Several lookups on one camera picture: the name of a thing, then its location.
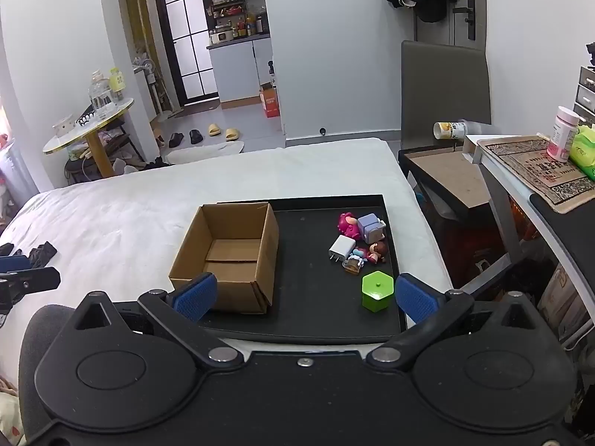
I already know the grey drawer unit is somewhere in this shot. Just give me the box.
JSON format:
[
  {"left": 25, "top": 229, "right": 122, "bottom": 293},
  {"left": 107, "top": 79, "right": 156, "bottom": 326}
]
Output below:
[{"left": 573, "top": 66, "right": 595, "bottom": 126}]

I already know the pink dinosaur suit figurine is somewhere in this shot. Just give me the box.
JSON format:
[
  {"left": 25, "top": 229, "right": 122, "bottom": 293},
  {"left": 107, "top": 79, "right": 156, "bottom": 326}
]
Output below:
[{"left": 337, "top": 212, "right": 364, "bottom": 241}]

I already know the black plastic tray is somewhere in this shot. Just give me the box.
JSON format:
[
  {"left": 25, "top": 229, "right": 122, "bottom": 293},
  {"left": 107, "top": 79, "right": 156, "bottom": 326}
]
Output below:
[{"left": 217, "top": 194, "right": 407, "bottom": 345}]

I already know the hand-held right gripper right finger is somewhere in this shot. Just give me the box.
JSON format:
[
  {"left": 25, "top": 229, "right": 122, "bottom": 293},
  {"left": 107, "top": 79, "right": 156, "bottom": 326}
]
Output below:
[{"left": 366, "top": 272, "right": 542, "bottom": 369}]

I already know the lavender block toy figurine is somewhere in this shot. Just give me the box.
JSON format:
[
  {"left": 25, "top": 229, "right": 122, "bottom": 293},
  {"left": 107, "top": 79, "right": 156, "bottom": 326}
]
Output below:
[{"left": 357, "top": 214, "right": 387, "bottom": 243}]

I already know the printed cardboard carton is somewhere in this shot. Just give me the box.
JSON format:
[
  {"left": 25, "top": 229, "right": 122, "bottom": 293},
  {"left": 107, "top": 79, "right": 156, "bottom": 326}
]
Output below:
[{"left": 537, "top": 262, "right": 589, "bottom": 340}]

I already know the white charger plug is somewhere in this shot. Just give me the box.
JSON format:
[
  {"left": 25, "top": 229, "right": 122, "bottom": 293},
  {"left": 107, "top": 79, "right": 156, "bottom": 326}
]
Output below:
[{"left": 328, "top": 235, "right": 356, "bottom": 265}]

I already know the black ribbed object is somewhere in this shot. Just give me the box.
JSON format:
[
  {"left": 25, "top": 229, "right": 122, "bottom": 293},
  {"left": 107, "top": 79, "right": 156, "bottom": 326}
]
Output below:
[{"left": 27, "top": 240, "right": 59, "bottom": 269}]

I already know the yellow bottle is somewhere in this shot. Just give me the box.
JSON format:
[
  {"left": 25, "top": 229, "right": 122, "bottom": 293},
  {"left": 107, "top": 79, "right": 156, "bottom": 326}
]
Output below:
[{"left": 108, "top": 68, "right": 127, "bottom": 103}]

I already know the black framed glass door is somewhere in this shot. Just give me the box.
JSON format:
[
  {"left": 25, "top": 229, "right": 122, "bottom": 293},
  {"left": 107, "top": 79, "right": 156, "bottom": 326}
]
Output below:
[{"left": 152, "top": 0, "right": 219, "bottom": 107}]

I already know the white desk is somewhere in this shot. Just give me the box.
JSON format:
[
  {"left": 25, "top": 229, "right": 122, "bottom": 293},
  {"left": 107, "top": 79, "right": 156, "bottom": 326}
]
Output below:
[{"left": 465, "top": 135, "right": 595, "bottom": 289}]

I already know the brown cardboard box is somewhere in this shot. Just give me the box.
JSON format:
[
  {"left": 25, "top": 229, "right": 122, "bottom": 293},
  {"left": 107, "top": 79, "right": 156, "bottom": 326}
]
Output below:
[{"left": 168, "top": 202, "right": 280, "bottom": 315}]

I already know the black framed brown board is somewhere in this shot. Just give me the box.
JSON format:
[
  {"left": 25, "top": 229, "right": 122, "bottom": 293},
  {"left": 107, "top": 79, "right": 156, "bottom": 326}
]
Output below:
[{"left": 398, "top": 145, "right": 496, "bottom": 217}]

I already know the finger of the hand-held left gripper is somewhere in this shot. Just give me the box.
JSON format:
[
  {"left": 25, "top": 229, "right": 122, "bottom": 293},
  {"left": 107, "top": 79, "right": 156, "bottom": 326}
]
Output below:
[{"left": 0, "top": 255, "right": 61, "bottom": 315}]

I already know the clear water bottle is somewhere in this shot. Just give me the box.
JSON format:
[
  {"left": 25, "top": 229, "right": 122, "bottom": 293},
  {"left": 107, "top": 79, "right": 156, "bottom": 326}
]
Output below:
[{"left": 88, "top": 71, "right": 115, "bottom": 114}]

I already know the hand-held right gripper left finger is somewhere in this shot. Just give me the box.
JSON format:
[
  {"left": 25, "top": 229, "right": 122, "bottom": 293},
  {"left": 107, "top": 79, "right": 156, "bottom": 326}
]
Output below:
[{"left": 70, "top": 272, "right": 245, "bottom": 369}]

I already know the patterned desk mat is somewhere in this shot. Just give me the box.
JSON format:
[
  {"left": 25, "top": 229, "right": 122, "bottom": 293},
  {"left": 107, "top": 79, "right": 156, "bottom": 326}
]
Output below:
[{"left": 479, "top": 136, "right": 595, "bottom": 214}]

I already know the white floor mat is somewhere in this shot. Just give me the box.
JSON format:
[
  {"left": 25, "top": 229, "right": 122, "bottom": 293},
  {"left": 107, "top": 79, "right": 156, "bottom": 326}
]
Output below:
[{"left": 166, "top": 142, "right": 245, "bottom": 164}]

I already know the green hexagonal container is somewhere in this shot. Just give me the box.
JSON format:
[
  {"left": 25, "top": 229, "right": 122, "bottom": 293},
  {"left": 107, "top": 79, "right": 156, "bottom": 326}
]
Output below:
[{"left": 361, "top": 270, "right": 395, "bottom": 311}]

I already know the yellow and white paper cup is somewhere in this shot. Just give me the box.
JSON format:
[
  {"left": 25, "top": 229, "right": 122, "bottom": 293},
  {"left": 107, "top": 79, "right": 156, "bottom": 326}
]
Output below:
[{"left": 433, "top": 121, "right": 468, "bottom": 140}]

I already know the orange cardboard box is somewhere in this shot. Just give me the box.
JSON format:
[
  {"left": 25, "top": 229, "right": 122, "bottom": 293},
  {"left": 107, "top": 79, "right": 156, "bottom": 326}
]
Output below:
[{"left": 259, "top": 84, "right": 280, "bottom": 119}]

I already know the black desk pad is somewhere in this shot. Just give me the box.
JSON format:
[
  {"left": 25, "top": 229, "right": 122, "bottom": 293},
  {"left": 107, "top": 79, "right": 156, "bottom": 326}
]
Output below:
[{"left": 530, "top": 193, "right": 595, "bottom": 261}]

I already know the small brown-haired doll figurine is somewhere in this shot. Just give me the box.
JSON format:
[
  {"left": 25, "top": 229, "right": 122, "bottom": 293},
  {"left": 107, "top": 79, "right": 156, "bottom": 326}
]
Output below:
[{"left": 352, "top": 240, "right": 389, "bottom": 265}]

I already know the white kitchen cabinet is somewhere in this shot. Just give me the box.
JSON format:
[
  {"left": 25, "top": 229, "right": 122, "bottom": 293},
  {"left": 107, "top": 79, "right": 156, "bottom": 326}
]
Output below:
[{"left": 207, "top": 35, "right": 275, "bottom": 103}]

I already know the green wipes pack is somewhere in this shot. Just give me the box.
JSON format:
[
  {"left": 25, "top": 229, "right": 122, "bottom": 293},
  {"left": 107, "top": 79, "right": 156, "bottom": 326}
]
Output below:
[{"left": 568, "top": 125, "right": 595, "bottom": 182}]

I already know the white bottle with pink lid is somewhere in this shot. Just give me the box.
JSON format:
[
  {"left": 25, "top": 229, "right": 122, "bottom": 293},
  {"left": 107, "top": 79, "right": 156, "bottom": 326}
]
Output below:
[{"left": 547, "top": 106, "right": 581, "bottom": 163}]

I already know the round table with gold rim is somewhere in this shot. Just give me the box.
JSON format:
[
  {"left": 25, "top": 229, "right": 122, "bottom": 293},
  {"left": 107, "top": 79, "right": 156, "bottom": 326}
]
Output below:
[{"left": 43, "top": 98, "right": 135, "bottom": 180}]

